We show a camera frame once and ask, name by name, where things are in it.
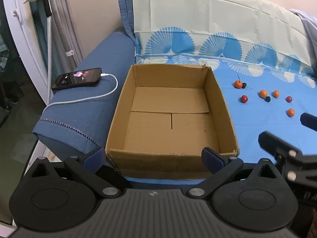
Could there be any black smartphone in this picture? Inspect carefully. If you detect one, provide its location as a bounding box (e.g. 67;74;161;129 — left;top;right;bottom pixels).
52;68;102;91

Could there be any white charging cable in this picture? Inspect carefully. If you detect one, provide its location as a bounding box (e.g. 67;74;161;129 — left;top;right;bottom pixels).
45;72;119;110

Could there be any blue sofa armrest cover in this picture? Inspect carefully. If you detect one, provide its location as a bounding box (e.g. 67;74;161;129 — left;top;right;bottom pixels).
33;28;135;160

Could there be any small red fruit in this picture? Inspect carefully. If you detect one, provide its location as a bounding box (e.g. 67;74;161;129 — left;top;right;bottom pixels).
286;96;292;103

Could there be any grey cloth on sofa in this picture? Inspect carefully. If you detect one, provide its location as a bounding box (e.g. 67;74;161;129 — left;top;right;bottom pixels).
290;9;317;55

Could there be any red round fruit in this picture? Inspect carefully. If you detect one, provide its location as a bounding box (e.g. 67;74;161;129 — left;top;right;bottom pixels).
240;95;248;103

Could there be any hanging plaid shirt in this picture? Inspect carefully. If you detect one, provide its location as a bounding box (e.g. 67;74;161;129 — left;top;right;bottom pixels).
0;19;10;74

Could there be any small orange fruit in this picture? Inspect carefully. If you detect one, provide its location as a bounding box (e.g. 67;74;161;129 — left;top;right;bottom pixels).
272;90;280;98

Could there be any orange round fruit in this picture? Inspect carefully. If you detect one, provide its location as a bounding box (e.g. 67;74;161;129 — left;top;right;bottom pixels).
259;90;268;99

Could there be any blue fan-pattern sofa sheet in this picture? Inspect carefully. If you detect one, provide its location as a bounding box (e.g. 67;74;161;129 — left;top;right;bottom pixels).
119;0;316;163

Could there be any brown cardboard box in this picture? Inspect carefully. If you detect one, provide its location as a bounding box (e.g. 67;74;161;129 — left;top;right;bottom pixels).
106;64;239;179

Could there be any dark round fruit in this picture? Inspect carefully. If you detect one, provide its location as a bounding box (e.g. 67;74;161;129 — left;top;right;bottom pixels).
264;96;271;102

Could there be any braided steamer hose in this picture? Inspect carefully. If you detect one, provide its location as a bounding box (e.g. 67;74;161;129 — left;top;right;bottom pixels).
46;15;54;105

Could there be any orange fruit with stem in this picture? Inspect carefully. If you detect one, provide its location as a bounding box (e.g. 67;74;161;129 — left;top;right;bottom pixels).
234;76;243;89

